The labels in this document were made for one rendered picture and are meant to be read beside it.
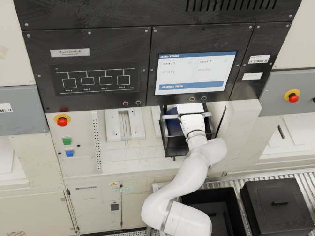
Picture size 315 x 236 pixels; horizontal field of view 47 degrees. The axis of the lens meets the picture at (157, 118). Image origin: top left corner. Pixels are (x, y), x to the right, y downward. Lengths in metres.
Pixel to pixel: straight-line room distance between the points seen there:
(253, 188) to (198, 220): 0.89
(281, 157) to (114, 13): 1.34
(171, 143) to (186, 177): 0.59
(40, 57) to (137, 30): 0.33
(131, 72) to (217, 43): 0.32
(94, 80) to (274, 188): 1.14
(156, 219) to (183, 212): 0.08
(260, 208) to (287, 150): 0.41
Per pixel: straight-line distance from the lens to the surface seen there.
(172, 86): 1.39
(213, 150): 1.40
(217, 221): 1.95
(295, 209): 2.00
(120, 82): 1.34
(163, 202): 1.13
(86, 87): 1.35
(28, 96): 1.38
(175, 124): 1.77
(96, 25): 1.16
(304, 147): 2.22
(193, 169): 1.14
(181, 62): 1.31
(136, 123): 2.03
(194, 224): 1.12
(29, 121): 1.50
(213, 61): 1.34
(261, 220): 1.91
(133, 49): 1.23
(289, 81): 1.56
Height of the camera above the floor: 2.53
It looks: 52 degrees down
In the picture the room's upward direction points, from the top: 7 degrees clockwise
